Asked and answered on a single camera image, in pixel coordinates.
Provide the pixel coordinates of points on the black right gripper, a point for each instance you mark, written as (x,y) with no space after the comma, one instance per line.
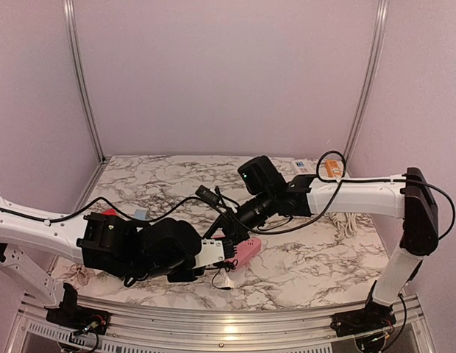
(226,220)

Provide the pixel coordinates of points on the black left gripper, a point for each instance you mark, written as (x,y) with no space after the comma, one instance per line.
(182,279)

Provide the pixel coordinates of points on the pink triangular power strip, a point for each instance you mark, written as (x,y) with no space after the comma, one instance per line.
(245,251)

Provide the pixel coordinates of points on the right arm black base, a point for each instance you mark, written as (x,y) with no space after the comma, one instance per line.
(371,317)

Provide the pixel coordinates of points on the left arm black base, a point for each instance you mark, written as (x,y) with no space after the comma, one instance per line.
(73,316)

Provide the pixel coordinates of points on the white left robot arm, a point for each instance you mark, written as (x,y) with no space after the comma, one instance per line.
(128,249)

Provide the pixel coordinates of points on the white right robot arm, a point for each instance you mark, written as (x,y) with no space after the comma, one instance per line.
(401,229)

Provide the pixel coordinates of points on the light blue plug adapter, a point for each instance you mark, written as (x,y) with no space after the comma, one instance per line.
(141,214)

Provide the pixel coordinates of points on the red cube socket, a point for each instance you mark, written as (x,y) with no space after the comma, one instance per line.
(109,212)

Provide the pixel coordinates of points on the white multicolour power strip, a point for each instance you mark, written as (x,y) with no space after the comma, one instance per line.
(303,166)

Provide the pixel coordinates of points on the orange power strip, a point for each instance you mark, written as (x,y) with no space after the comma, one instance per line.
(333,169)

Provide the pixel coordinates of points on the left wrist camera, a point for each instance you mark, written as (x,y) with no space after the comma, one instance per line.
(212,252)

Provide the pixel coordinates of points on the aluminium front rail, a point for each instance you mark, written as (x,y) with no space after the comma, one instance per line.
(138,328)

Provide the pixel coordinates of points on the right aluminium frame post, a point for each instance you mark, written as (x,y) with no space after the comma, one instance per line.
(373,63)

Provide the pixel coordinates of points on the aluminium frame post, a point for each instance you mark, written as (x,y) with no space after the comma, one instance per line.
(79,72)
(373,63)

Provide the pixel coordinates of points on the left aluminium frame post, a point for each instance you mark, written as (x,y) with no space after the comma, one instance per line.
(79,72)

